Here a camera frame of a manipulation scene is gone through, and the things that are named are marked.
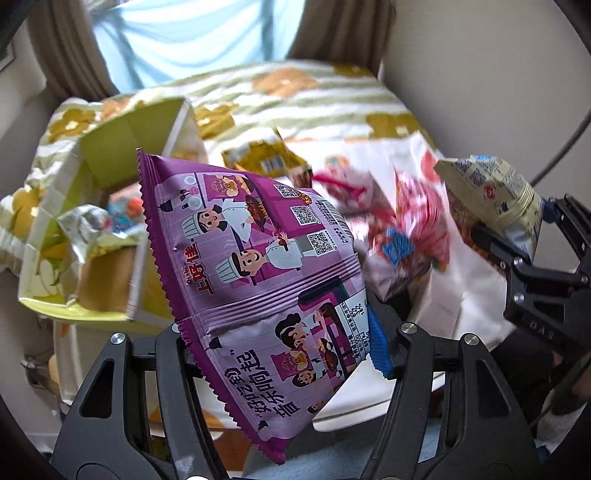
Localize cream blue snack packet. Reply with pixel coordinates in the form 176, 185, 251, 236
434, 154, 548, 264

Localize purple snack bag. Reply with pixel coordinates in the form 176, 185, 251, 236
136, 148, 370, 464

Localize white persimmon printed cloth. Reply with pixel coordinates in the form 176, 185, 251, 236
203, 134, 518, 430

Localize blue orange snack packet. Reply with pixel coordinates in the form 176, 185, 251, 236
106, 189, 145, 232

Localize floral striped blanket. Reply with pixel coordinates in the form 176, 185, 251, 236
0, 62, 437, 296

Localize white pink snack packet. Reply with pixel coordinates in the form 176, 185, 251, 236
365, 171, 451, 301

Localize green white cardboard box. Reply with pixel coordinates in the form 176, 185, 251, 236
18, 97, 208, 324

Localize brown curtain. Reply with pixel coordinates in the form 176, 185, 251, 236
28, 0, 116, 102
286, 0, 398, 75

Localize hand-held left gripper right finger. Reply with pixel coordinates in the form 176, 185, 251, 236
360, 300, 541, 480

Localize silver green snack packet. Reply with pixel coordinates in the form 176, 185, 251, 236
58, 205, 148, 264

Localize red pink snack packet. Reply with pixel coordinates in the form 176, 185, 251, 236
314, 157, 393, 217

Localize yellow snack packet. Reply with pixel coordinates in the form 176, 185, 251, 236
222, 129, 315, 188

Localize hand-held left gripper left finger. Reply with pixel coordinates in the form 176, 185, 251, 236
51, 323, 232, 480

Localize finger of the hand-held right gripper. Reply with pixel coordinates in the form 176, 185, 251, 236
542, 194, 591, 273
471, 224, 536, 278

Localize light blue sheer curtain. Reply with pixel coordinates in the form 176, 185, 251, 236
90, 0, 308, 90

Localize black cable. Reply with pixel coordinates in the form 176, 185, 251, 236
529, 102, 591, 185

